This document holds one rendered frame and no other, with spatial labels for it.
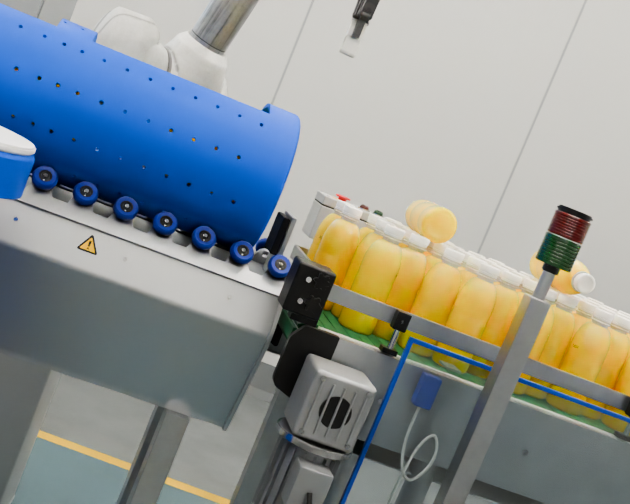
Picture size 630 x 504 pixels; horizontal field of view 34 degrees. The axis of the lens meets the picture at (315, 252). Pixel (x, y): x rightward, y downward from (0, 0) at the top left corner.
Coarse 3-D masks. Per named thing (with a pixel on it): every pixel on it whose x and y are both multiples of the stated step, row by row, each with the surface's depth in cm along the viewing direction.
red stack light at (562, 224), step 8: (552, 216) 172; (560, 216) 169; (568, 216) 168; (552, 224) 170; (560, 224) 169; (568, 224) 168; (576, 224) 168; (584, 224) 169; (552, 232) 170; (560, 232) 169; (568, 232) 169; (576, 232) 169; (584, 232) 169; (576, 240) 169; (584, 240) 171
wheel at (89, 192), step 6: (78, 186) 182; (84, 186) 182; (90, 186) 183; (78, 192) 181; (84, 192) 182; (90, 192) 182; (96, 192) 183; (78, 198) 181; (84, 198) 181; (90, 198) 182; (96, 198) 182; (84, 204) 182; (90, 204) 182
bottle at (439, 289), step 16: (432, 272) 196; (448, 272) 195; (432, 288) 195; (448, 288) 194; (416, 304) 197; (432, 304) 195; (448, 304) 195; (432, 320) 195; (400, 336) 198; (416, 336) 195
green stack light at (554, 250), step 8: (544, 240) 171; (552, 240) 169; (560, 240) 169; (568, 240) 169; (544, 248) 170; (552, 248) 169; (560, 248) 169; (568, 248) 169; (576, 248) 169; (536, 256) 172; (544, 256) 170; (552, 256) 169; (560, 256) 169; (568, 256) 169; (576, 256) 170; (552, 264) 169; (560, 264) 169; (568, 264) 170
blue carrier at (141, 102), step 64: (0, 64) 173; (64, 64) 176; (128, 64) 181; (64, 128) 177; (128, 128) 178; (192, 128) 181; (256, 128) 185; (128, 192) 184; (192, 192) 183; (256, 192) 184
